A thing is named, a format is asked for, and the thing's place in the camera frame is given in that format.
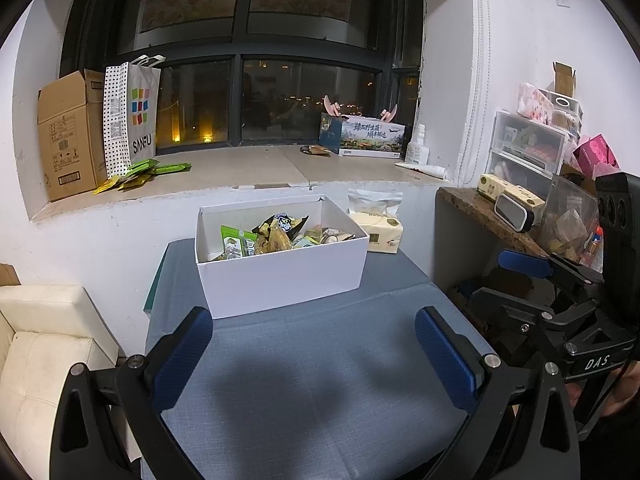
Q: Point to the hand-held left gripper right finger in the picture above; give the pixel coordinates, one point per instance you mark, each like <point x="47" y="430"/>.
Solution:
<point x="445" y="360"/>

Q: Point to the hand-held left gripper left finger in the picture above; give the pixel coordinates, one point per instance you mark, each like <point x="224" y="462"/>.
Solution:
<point x="182" y="360"/>

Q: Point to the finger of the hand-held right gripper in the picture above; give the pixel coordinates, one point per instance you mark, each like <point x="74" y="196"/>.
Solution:
<point x="520" y="261"/>
<point x="515" y="320"/>

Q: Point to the white cardboard box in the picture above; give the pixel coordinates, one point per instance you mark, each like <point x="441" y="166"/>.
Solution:
<point x="280" y="285"/>

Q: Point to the long green snack packet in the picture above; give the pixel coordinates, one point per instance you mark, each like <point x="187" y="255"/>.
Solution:
<point x="235" y="242"/>

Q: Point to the black snack packet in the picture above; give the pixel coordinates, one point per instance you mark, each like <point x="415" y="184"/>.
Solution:
<point x="280" y="225"/>

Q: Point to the white and black speaker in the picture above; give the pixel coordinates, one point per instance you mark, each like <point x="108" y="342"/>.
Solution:
<point x="515" y="211"/>

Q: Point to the clear storage container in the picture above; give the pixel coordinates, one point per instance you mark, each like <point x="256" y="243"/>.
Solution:
<point x="570" y="220"/>

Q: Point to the brown side table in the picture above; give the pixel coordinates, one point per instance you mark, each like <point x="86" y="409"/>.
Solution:
<point x="475" y="215"/>

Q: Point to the pale yellow small box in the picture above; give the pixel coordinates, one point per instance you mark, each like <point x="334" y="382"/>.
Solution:
<point x="492" y="185"/>

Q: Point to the pink box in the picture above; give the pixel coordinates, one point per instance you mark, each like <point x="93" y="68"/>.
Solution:
<point x="595" y="155"/>

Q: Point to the clear drawer organizer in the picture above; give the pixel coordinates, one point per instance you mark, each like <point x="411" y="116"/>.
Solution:
<point x="525" y="145"/>

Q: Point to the grey-blue tablecloth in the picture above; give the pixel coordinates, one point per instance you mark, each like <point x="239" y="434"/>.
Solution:
<point x="310" y="385"/>

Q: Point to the white tube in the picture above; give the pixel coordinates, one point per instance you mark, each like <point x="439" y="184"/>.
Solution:
<point x="425" y="169"/>

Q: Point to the cream leather sofa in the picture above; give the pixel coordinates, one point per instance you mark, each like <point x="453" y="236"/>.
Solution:
<point x="45" y="360"/>

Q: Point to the yellow tissue pack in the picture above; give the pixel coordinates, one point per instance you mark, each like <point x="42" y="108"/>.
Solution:
<point x="382" y="232"/>

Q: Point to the white plastic bottle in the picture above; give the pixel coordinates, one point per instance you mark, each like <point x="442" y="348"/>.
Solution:
<point x="417" y="147"/>

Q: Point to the clear zip bag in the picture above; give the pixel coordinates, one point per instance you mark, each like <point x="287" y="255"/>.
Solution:
<point x="375" y="201"/>

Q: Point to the pink floral pouch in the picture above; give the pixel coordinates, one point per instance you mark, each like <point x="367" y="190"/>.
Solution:
<point x="535" y="102"/>

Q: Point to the white round-hole device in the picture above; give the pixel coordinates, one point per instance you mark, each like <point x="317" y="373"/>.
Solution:
<point x="565" y="107"/>

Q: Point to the dark striped snack packet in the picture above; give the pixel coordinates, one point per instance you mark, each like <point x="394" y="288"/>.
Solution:
<point x="336" y="236"/>

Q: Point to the pale snack packet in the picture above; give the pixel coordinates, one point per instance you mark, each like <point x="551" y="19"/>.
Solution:
<point x="312" y="238"/>

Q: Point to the small open cardboard box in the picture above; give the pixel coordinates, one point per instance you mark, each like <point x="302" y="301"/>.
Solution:
<point x="565" y="79"/>

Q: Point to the pile of green sachets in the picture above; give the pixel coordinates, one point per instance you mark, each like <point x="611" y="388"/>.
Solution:
<point x="140" y="172"/>

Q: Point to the brown cardboard piece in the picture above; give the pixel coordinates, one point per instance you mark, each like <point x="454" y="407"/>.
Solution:
<point x="7" y="275"/>

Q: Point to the printed tissue box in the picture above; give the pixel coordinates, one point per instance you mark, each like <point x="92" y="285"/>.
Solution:
<point x="370" y="135"/>

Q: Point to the pink hair clip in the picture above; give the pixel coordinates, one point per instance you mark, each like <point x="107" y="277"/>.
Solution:
<point x="332" y="106"/>
<point x="390" y="114"/>

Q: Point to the small brown snack wrappers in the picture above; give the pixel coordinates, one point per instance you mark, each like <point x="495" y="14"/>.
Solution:
<point x="315" y="150"/>

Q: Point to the dotted white shopping bag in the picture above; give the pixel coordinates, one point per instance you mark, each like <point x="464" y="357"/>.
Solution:
<point x="137" y="120"/>

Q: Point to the brown cardboard carton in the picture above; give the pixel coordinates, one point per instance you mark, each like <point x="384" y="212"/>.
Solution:
<point x="70" y="135"/>

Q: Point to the black window frame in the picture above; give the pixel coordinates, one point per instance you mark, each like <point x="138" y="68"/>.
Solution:
<point x="239" y="50"/>

